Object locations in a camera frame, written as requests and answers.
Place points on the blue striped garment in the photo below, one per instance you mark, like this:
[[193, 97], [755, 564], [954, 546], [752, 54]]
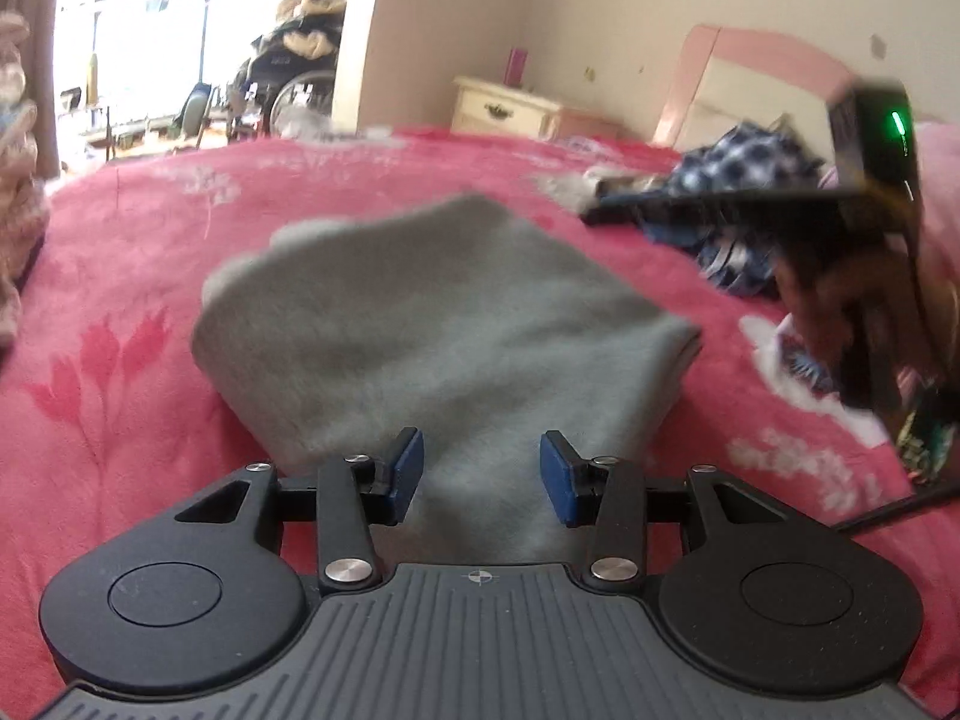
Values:
[[739, 266]]

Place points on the clothes heap on wheelchair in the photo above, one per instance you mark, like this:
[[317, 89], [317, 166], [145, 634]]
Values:
[[307, 15]]

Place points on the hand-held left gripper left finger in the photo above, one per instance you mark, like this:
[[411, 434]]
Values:
[[405, 476]]

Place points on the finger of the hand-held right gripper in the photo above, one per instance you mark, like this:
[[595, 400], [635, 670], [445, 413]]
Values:
[[735, 204]]

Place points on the blue denim garment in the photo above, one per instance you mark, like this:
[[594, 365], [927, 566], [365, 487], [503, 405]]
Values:
[[679, 232]]

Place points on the pink headboard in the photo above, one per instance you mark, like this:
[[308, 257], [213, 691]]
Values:
[[750, 64]]

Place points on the person's right hand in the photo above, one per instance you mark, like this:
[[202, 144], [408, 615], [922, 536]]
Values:
[[832, 300]]

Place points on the blue plaid shirt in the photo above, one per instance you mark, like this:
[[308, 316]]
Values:
[[742, 161]]

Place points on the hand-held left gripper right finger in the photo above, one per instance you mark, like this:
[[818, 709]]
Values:
[[559, 480]]

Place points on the pink cup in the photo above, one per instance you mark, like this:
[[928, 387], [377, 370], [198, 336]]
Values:
[[517, 67]]

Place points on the brown curtain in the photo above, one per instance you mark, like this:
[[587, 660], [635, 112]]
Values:
[[34, 52]]

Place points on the pink floral blanket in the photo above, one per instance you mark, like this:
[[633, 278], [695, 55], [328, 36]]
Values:
[[112, 277]]

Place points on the dark green chair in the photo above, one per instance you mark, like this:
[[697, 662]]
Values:
[[196, 112]]

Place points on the stack of folded clothes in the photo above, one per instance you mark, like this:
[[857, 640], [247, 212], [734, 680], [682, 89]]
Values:
[[19, 187]]

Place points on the grey hoodie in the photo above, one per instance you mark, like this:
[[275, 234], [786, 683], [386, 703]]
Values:
[[420, 315]]

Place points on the black wheelchair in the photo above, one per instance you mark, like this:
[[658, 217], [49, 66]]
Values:
[[289, 86]]

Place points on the cream nightstand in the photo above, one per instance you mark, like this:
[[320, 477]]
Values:
[[510, 109]]

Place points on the person's pink clothing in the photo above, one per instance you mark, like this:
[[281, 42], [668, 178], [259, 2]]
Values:
[[941, 240]]

